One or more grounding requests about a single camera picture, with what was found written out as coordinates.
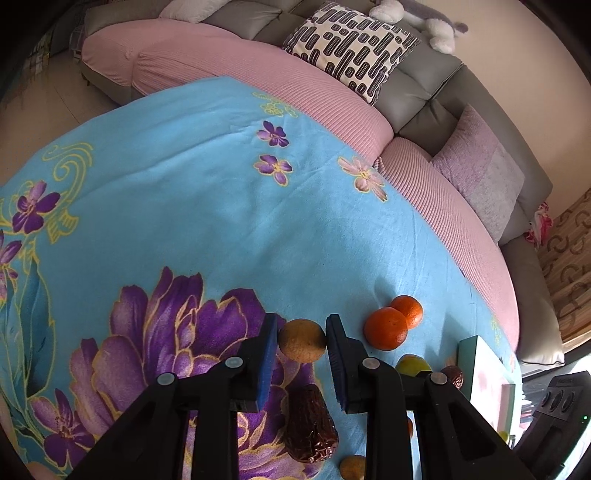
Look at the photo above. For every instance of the black white patterned pillow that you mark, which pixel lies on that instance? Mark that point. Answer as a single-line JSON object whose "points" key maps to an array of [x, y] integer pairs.
{"points": [[351, 46]]}

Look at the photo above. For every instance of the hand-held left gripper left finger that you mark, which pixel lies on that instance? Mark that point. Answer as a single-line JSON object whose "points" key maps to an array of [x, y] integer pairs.
{"points": [[268, 364]]}

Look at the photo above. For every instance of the small orange fruit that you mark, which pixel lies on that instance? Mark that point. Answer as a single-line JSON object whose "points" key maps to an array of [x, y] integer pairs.
{"points": [[409, 427]]}

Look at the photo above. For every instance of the brown patterned curtain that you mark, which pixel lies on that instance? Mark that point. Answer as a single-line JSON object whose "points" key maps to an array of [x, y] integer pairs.
{"points": [[570, 258]]}

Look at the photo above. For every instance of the pink sofa seat cover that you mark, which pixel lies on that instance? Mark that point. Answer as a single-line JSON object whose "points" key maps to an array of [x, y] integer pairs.
{"points": [[231, 60], [443, 221]]}

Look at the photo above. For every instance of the blue floral blanket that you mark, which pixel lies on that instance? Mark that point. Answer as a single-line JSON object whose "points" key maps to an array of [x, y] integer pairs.
{"points": [[231, 207]]}

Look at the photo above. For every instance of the large dark date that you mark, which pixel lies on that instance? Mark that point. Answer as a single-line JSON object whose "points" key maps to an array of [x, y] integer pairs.
{"points": [[307, 427]]}

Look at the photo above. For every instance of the brown round fruit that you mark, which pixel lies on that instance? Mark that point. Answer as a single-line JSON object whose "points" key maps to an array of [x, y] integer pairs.
{"points": [[302, 340]]}

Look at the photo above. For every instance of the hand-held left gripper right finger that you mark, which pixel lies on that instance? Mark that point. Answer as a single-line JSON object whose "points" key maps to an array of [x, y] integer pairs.
{"points": [[334, 364]]}

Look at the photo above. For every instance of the grey sofa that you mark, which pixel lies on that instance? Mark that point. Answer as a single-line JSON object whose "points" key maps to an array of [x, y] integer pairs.
{"points": [[415, 92]]}

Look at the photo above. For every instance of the lilac pillow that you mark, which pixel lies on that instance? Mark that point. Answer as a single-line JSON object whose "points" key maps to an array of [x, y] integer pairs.
{"points": [[480, 175]]}

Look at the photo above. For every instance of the white plush toy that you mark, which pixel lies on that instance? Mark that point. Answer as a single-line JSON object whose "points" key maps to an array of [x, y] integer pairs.
{"points": [[415, 14]]}

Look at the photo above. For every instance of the teal tray with white inside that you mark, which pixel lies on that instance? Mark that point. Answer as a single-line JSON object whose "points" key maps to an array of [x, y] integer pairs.
{"points": [[489, 383]]}

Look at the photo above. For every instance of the tan oblong fruit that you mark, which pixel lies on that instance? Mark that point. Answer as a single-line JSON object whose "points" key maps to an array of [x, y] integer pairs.
{"points": [[353, 467]]}

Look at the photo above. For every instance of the pink floral cloth on armrest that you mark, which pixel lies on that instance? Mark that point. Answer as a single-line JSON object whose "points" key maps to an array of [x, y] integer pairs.
{"points": [[540, 224]]}

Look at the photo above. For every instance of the small dark date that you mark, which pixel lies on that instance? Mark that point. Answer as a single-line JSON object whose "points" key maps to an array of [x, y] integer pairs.
{"points": [[455, 374]]}

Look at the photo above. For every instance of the orange tangerine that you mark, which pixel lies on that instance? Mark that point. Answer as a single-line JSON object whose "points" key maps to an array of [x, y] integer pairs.
{"points": [[411, 308], [386, 328]]}

